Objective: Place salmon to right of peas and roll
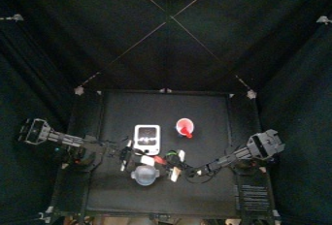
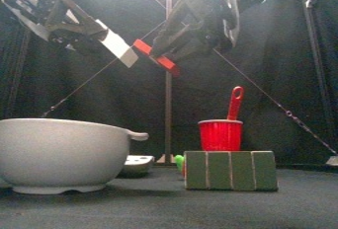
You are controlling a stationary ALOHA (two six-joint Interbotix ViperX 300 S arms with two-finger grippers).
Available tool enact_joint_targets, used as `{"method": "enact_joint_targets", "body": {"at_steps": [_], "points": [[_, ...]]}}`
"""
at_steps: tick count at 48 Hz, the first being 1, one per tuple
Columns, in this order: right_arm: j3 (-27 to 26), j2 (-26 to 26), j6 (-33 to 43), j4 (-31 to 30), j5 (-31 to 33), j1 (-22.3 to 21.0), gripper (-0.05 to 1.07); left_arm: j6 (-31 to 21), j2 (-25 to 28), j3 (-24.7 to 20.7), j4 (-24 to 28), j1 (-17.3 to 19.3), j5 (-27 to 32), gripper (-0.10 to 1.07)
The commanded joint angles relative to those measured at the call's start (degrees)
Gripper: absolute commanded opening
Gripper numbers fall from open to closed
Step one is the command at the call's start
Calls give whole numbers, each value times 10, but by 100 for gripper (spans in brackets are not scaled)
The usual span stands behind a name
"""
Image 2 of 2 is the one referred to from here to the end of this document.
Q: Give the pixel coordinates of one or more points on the white plastic piece with holes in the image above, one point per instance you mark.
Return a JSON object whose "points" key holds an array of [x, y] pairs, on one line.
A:
{"points": [[138, 164]]}

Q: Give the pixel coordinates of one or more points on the grey vertical frame post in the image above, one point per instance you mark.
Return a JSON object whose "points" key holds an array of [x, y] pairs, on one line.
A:
{"points": [[169, 108]]}

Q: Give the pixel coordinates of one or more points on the bright green toy peas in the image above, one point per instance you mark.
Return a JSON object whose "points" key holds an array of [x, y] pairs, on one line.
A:
{"points": [[180, 162]]}

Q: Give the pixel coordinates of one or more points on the grey metal frame foot bracket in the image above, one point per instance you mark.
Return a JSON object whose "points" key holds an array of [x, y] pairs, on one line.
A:
{"points": [[333, 160]]}

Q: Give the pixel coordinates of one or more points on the red ribbed plastic cup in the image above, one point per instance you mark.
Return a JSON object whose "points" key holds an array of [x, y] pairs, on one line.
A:
{"points": [[220, 136]]}

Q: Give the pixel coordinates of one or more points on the dark slanted frame post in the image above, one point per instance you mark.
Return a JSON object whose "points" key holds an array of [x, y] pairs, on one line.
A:
{"points": [[317, 61]]}

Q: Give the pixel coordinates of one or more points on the green sliced toy sushi roll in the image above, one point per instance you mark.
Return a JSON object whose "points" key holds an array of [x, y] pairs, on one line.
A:
{"points": [[232, 170]]}

